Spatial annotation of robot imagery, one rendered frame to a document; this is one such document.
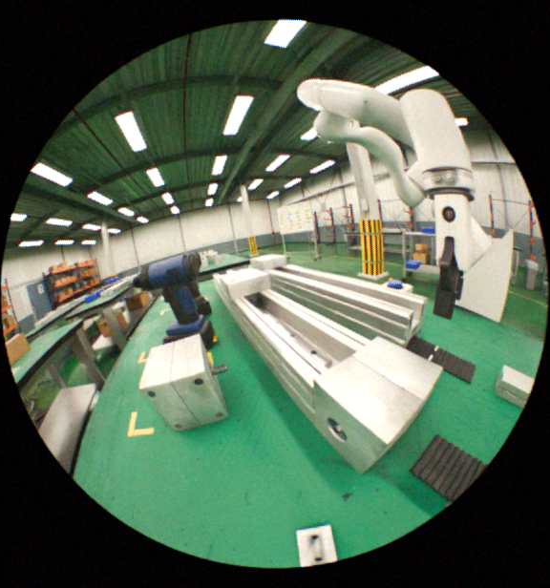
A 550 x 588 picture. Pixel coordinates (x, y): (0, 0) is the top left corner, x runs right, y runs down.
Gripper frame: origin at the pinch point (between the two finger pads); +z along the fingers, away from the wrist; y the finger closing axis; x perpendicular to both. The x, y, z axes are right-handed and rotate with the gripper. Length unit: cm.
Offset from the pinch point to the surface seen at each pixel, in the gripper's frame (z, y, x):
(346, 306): 5.3, -5.1, 19.6
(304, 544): 10.4, -32.6, -7.3
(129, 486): 11, -51, 4
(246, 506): 11.2, -35.5, -0.7
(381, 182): -213, 761, 439
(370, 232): 2, 256, 193
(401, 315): 2.9, -4.9, 6.8
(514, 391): 9.2, -1.8, -17.9
